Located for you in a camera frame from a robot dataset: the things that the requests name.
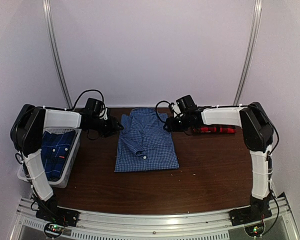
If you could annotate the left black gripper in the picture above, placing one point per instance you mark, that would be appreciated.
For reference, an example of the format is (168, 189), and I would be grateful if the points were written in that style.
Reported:
(112, 127)

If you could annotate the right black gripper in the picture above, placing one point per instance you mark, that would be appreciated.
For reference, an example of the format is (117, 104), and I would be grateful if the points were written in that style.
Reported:
(172, 126)

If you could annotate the blue small-check long sleeve shirt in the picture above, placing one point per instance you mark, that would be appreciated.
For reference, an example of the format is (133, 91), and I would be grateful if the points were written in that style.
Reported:
(143, 144)

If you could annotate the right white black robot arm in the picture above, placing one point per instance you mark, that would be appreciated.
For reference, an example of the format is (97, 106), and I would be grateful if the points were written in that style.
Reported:
(257, 132)

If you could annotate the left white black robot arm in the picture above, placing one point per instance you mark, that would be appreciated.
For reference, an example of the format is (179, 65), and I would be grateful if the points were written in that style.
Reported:
(27, 132)

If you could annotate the red black plaid shirt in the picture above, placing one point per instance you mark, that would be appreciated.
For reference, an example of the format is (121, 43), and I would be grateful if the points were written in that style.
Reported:
(216, 128)

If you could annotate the dark blue plaid shirt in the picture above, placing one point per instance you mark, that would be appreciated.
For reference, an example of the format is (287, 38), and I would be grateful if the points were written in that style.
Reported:
(55, 149)

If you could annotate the white plastic laundry basket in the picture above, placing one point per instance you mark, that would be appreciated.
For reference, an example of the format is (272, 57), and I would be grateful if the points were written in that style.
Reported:
(63, 181)

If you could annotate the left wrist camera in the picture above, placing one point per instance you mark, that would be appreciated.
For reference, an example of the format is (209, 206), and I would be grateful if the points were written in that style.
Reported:
(104, 115)

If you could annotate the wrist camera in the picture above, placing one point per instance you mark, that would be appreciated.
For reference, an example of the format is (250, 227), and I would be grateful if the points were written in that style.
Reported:
(104, 115)
(174, 109)

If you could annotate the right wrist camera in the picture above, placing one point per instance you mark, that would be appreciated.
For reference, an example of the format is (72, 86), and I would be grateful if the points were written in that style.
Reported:
(174, 109)

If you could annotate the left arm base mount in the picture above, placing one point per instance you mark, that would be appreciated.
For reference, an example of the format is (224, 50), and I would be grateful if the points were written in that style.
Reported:
(50, 211)

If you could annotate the front aluminium frame rail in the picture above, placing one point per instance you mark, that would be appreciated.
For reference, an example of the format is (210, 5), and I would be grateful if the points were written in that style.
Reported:
(213, 225)

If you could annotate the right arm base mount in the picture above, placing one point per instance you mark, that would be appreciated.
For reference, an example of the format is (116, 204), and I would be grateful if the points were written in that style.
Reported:
(258, 209)

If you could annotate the right aluminium frame post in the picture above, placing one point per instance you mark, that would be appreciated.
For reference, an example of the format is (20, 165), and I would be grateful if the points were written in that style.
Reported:
(252, 41)

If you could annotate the aluminium frame post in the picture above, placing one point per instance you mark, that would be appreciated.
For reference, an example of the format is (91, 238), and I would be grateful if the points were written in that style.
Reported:
(252, 41)
(55, 52)

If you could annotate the left aluminium frame post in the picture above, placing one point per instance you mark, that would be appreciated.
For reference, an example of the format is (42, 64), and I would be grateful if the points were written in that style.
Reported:
(55, 52)

